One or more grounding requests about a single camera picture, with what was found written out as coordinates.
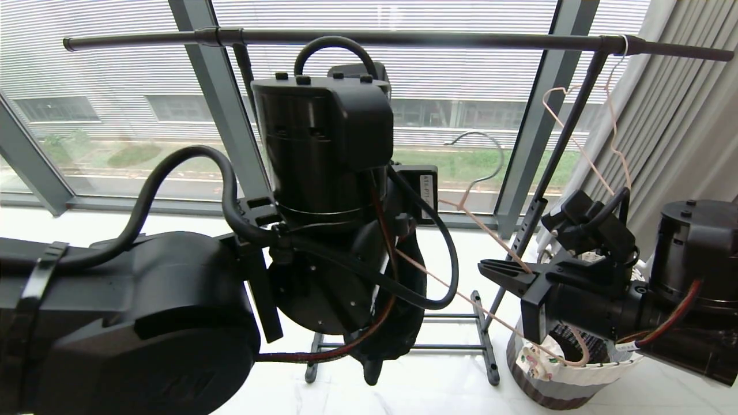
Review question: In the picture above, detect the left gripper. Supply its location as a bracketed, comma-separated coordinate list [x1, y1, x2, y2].
[398, 164, 439, 227]

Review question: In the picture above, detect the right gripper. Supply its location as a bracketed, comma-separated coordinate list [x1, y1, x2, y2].
[479, 259, 643, 346]

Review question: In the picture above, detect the pink clothes hanger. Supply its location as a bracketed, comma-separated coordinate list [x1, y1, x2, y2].
[395, 131, 590, 368]
[542, 36, 633, 197]

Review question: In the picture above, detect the black garment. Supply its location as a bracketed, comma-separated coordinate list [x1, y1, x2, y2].
[345, 228, 428, 387]

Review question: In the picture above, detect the white laundry basket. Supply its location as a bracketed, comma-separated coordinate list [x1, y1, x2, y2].
[506, 236, 646, 411]

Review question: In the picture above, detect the black clothes rack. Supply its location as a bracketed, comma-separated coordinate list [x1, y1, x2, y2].
[62, 28, 736, 387]

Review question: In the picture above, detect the cream printed garment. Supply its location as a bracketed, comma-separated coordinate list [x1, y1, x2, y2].
[516, 340, 563, 381]

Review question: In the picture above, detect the window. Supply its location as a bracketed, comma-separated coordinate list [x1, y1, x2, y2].
[0, 0, 652, 240]

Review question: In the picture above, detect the beige curtain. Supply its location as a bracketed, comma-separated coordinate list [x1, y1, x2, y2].
[577, 0, 738, 271]

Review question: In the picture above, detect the white curtain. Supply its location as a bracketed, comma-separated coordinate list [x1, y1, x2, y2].
[536, 0, 678, 260]

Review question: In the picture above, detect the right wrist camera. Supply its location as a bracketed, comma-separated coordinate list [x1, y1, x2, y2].
[541, 187, 639, 271]

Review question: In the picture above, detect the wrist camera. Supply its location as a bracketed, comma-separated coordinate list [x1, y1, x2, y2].
[327, 61, 394, 104]
[541, 187, 639, 271]

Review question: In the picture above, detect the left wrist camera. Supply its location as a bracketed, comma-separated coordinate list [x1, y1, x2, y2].
[327, 61, 394, 104]

